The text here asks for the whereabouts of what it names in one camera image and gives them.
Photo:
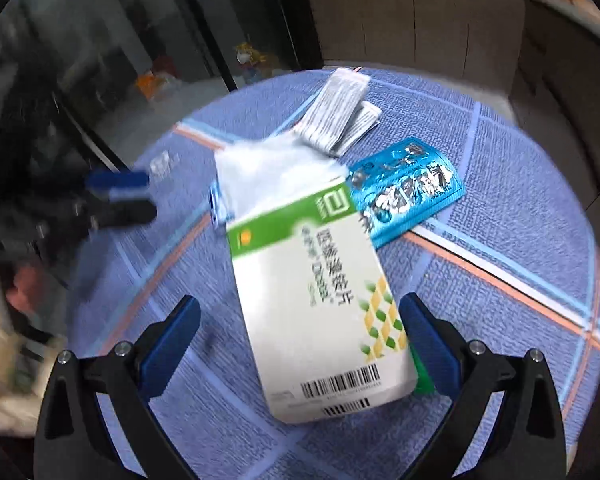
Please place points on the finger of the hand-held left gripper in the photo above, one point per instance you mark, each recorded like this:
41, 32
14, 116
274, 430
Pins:
130, 210
120, 180

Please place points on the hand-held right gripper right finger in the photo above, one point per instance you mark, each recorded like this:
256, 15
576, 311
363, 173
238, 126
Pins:
430, 350

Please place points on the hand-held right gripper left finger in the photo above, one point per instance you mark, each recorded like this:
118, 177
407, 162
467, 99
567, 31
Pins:
172, 345

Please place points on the green white medicine box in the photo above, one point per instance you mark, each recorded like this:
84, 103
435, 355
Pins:
305, 310

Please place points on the white plastic wrapper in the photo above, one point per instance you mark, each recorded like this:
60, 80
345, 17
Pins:
270, 175

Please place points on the blue blister pack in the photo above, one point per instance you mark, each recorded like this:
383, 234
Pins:
405, 190

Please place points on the small white sachet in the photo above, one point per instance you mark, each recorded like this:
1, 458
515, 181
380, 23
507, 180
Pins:
364, 121

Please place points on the person's left hand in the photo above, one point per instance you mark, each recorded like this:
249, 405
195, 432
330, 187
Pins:
25, 287

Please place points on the clear plastic scrap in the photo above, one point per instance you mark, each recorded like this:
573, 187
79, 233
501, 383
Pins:
161, 165

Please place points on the orange white plastic bag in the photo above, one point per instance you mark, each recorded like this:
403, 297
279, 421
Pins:
152, 84

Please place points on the red bag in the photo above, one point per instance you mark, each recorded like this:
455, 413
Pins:
163, 64

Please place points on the round table blue plaid tablecloth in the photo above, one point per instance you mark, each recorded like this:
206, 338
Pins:
505, 220

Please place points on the black framed glass sliding door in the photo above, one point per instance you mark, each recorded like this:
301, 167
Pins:
205, 35

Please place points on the yellow toy figure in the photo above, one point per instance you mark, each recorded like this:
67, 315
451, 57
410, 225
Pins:
250, 62

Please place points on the brown lower kitchen cabinets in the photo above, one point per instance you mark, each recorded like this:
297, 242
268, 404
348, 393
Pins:
430, 25

